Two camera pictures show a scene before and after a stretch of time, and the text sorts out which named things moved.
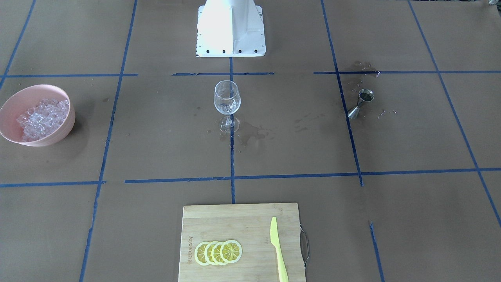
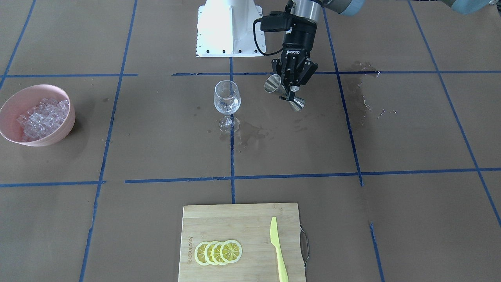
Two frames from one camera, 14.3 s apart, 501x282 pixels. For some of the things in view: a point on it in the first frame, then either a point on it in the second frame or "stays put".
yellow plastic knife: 274,239 stays put
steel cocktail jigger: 365,95 to 273,84
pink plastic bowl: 37,115 stays put
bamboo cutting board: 249,225 stays put
